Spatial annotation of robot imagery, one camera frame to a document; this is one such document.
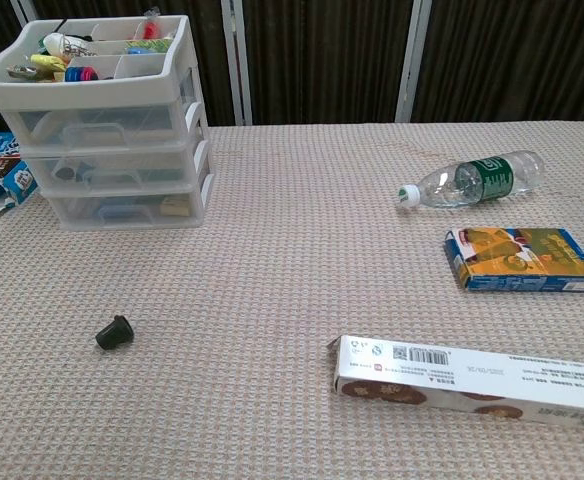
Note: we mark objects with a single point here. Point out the green sponge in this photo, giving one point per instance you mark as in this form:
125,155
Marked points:
159,174

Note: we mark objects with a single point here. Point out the clear bottle green label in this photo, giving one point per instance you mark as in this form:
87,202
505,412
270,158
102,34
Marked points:
487,177

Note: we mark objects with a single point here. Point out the beige woven tablecloth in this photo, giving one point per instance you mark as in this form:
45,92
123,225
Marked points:
272,275

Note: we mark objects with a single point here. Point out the green blue carded packet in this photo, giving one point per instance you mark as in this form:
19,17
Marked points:
147,47

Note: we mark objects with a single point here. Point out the clear plastic drawer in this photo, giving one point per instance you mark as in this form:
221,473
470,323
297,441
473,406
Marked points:
82,216
122,167
32,125

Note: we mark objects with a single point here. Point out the dark grey oval object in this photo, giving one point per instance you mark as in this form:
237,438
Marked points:
66,174

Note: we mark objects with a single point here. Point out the blue yellow snack box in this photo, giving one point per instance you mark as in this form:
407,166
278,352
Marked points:
522,255

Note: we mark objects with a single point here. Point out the yellow candy packet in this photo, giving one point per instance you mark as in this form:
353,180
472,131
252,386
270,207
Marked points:
49,62

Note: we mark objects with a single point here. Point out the small black plastic cap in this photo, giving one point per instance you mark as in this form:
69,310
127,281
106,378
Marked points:
114,334

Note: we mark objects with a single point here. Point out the white plastic drawer organizer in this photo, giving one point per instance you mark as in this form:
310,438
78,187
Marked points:
97,90

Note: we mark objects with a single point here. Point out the green white candy packet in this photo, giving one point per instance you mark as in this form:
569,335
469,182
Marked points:
40,50

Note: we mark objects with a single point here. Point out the long white cookie box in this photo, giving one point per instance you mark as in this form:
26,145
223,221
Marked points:
472,370

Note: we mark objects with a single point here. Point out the white partition frame post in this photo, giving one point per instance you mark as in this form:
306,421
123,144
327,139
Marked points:
237,75
412,60
22,10

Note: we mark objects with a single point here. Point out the colourful printed snack packet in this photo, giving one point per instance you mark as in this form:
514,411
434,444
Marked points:
27,74

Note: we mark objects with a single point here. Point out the pale yellow block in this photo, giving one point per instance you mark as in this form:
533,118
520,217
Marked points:
176,206

